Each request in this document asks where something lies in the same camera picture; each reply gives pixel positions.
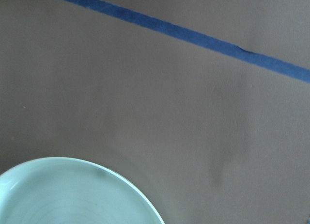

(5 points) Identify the brown paper table cover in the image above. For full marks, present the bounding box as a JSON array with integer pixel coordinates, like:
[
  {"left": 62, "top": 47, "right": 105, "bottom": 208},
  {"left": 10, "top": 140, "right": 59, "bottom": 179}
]
[{"left": 0, "top": 0, "right": 310, "bottom": 224}]

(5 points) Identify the light green plate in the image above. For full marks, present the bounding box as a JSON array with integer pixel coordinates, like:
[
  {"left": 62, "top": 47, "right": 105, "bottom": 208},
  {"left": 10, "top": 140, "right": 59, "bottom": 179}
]
[{"left": 0, "top": 157, "right": 163, "bottom": 224}]

